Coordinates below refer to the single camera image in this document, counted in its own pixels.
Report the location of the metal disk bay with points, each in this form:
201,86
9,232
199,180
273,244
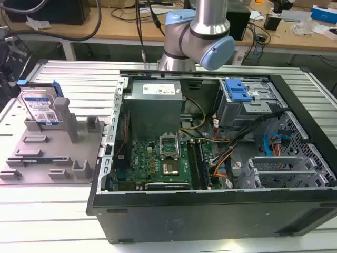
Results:
279,171

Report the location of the clear plastic packaging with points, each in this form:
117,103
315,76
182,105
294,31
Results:
302,26

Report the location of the metal drive cage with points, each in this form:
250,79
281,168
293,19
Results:
245,105

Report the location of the blue white carton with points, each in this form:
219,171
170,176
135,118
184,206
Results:
323,13

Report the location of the small black box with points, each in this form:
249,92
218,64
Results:
272,22

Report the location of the RAM stick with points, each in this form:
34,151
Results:
205,166

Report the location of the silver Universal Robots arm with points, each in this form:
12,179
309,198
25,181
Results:
184,34

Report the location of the green motherboard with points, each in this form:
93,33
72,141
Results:
158,163

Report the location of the graphics card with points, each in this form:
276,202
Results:
167,186

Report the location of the grey parts rack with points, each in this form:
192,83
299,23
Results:
50,155

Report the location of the wooden desk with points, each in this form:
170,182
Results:
118,26

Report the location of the black computer tower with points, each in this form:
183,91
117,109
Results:
238,22

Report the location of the blue drive cage latch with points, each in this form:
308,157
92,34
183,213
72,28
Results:
238,91

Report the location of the grey power supply unit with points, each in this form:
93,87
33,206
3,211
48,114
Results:
154,105

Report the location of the hard disk in blue carrier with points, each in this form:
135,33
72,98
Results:
42,105

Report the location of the black open PC case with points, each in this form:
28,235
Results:
210,210

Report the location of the black box on desk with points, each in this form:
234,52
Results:
47,11

